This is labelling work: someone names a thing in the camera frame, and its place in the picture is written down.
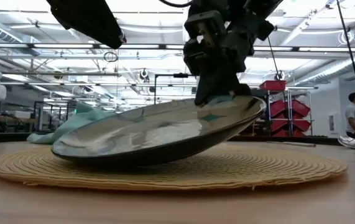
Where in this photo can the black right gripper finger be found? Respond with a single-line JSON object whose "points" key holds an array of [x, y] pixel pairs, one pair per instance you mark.
{"points": [[244, 89], [214, 87]]}

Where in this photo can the silver knife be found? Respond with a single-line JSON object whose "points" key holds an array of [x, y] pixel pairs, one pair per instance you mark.
{"points": [[298, 144]]}

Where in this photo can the patterned ceramic bowl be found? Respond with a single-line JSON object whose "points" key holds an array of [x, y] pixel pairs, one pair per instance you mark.
{"points": [[152, 133]]}

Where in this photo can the round woven yellow placemat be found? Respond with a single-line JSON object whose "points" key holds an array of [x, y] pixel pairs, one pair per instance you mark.
{"points": [[196, 174]]}

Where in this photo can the teal cloth napkin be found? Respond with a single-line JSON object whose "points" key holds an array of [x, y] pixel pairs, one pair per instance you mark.
{"points": [[71, 124]]}

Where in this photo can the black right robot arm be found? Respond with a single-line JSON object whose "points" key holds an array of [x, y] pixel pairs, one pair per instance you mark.
{"points": [[264, 6]]}

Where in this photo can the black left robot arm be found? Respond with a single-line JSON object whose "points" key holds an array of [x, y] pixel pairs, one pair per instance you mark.
{"points": [[87, 18]]}

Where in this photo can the shelf with red bins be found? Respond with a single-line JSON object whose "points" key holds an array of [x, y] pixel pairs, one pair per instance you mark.
{"points": [[300, 107]]}

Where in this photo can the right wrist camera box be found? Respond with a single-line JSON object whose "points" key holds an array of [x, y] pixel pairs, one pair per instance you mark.
{"points": [[202, 21]]}

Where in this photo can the black aluminium table frame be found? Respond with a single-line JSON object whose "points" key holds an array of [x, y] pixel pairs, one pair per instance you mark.
{"points": [[3, 137]]}

